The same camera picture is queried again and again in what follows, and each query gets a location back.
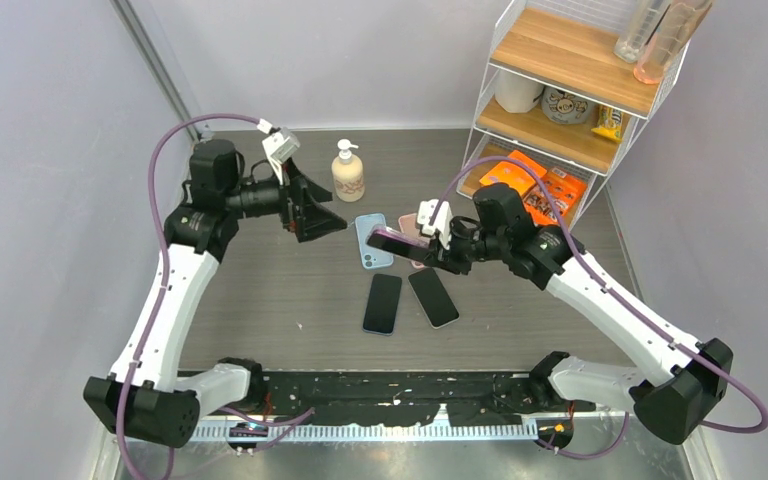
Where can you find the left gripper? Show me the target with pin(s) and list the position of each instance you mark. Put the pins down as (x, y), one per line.
(311, 220)

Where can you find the white wire shelf rack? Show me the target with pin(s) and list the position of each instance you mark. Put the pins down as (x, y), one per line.
(567, 45)

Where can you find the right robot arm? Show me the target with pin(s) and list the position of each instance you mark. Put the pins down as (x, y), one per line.
(676, 379)

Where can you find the cartoon printed tin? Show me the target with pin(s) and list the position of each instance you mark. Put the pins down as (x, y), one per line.
(565, 108)

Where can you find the pink phone case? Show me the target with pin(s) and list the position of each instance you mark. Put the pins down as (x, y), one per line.
(408, 226)

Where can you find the clear plastic bottle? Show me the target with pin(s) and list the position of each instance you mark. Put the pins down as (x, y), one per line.
(640, 29)

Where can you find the black smartphone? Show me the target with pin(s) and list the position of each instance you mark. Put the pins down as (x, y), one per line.
(433, 298)

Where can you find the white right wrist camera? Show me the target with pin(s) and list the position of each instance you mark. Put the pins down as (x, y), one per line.
(433, 221)

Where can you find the yellow snack packet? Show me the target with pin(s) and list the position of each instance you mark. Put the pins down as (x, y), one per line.
(609, 124)

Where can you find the white paper roll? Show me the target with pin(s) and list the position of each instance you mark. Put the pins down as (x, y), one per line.
(517, 94)

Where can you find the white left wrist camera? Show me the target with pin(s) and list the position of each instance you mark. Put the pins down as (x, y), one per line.
(279, 146)

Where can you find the orange cardboard box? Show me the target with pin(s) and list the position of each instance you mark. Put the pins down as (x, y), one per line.
(566, 190)

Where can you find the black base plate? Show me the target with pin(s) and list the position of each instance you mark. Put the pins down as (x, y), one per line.
(404, 398)

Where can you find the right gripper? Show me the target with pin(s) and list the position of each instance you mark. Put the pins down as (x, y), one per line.
(448, 259)

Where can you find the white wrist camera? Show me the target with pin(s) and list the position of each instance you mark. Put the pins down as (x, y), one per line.
(433, 221)
(279, 146)

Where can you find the dark phone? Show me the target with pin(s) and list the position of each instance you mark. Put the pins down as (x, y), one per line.
(396, 243)

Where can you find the light blue phone case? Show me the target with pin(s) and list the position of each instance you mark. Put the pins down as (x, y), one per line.
(371, 258)

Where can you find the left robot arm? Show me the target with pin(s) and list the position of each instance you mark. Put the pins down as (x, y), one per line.
(143, 397)

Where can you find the cream lotion pump bottle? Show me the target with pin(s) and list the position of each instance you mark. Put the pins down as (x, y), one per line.
(348, 172)

